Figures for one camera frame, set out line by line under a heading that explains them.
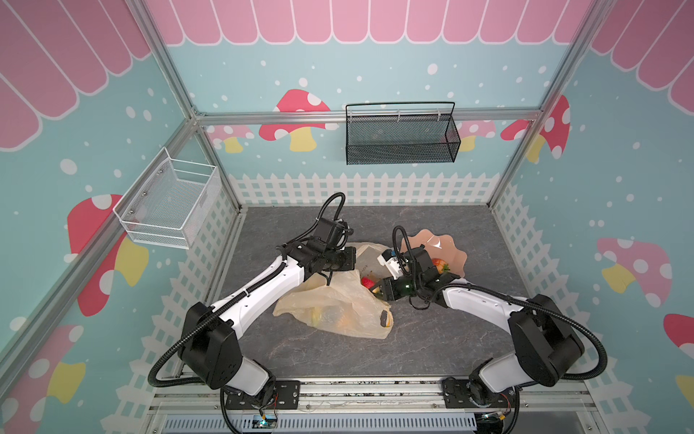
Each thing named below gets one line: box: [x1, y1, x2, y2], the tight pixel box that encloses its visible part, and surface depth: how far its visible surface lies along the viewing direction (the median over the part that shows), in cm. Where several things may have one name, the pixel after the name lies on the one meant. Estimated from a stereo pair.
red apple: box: [431, 257, 451, 275], surface depth 98 cm
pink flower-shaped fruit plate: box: [401, 228, 468, 278], surface depth 105 cm
